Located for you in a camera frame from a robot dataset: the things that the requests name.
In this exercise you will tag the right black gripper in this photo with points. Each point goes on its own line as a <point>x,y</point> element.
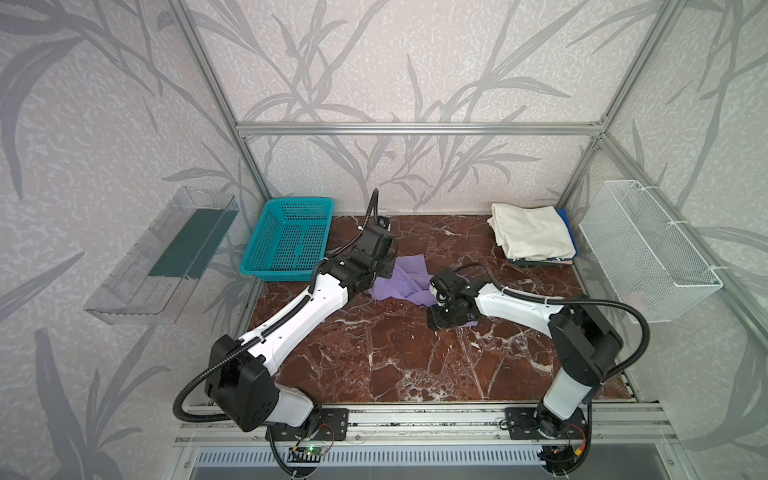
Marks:
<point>444,313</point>

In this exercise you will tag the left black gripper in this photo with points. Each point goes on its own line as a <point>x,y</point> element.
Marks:
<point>389,260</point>

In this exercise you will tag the purple t-shirt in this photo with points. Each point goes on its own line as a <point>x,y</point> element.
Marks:
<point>410,281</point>

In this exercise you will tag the teal plastic basket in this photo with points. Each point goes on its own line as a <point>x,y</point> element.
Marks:
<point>289,240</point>

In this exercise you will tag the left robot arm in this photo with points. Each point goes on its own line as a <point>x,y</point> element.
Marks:
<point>238,384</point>

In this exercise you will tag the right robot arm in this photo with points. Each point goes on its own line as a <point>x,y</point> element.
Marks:
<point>585,342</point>

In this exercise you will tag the folded cream t-shirt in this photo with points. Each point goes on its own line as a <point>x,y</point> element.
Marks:
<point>536,234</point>

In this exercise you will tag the folded blue t-shirt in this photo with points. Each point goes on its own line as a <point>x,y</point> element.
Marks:
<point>564,217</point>

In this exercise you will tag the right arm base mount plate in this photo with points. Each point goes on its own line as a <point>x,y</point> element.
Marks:
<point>522,423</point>

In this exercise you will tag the aluminium back frame bar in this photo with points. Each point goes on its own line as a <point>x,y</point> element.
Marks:
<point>252,129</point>

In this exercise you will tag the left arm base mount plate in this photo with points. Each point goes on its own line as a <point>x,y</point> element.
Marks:
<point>324,424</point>

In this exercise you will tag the white wire mesh basket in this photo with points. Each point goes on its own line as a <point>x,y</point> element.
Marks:
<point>649,261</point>

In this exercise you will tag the aluminium front rail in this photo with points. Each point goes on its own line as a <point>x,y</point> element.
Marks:
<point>473,423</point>

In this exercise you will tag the clear plastic wall shelf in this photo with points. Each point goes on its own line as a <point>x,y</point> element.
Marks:
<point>155,280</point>

